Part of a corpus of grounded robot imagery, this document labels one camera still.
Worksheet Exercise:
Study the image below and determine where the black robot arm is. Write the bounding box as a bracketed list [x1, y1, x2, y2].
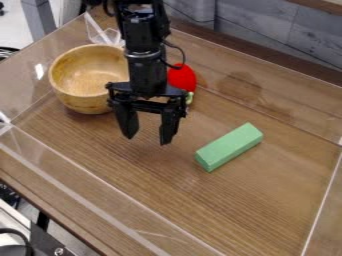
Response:
[106, 0, 189, 145]

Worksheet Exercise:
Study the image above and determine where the clear acrylic corner bracket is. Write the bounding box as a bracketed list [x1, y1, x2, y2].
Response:
[84, 12, 125, 47]

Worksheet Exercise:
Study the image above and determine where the brown wooden bowl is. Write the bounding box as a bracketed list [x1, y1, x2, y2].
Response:
[48, 44, 130, 115]

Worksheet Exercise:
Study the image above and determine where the green foam stick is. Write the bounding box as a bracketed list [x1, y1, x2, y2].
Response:
[195, 123, 263, 172]

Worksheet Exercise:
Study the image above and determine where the grey post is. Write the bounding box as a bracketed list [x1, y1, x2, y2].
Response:
[20, 0, 56, 41]

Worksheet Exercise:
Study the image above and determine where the black metal table leg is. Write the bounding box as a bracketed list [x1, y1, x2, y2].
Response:
[36, 212, 50, 231]

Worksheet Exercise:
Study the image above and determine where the red toy strawberry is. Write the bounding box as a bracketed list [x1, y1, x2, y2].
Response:
[167, 63, 199, 106]

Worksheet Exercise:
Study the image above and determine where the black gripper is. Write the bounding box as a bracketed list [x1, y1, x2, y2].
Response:
[106, 82, 189, 145]

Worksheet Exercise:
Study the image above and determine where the black cable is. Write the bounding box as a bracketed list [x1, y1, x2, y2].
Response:
[0, 228, 38, 256]

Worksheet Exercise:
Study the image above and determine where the clear acrylic enclosure wall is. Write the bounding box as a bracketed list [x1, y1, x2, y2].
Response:
[0, 20, 342, 256]

